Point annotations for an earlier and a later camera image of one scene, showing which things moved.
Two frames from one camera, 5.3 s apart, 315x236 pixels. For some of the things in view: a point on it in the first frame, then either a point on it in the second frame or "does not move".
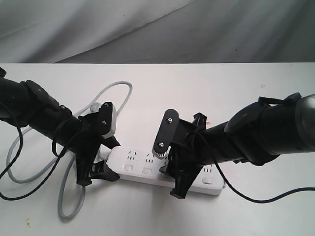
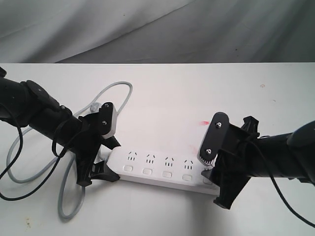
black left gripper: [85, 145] does not move
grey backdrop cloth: [157, 31] does not move
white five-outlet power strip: [141, 162] does not move
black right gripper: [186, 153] -> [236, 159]
